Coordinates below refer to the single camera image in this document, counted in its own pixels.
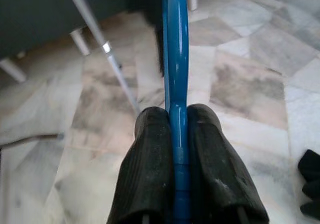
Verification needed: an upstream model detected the clothes hanger with blue hook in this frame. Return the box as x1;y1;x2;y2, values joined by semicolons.
160;0;191;222

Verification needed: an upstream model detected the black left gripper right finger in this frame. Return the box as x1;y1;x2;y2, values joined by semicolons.
187;103;270;224

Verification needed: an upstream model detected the silver metal clothes rack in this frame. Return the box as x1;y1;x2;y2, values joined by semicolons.
61;0;141;114

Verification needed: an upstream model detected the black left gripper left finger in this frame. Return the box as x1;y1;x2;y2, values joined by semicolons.
107;106;176;224

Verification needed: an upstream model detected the black t-shirt with white text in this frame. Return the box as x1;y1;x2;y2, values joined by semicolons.
297;148;320;218

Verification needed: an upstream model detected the black low TV cabinet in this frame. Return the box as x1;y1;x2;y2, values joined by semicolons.
0;0;198;83

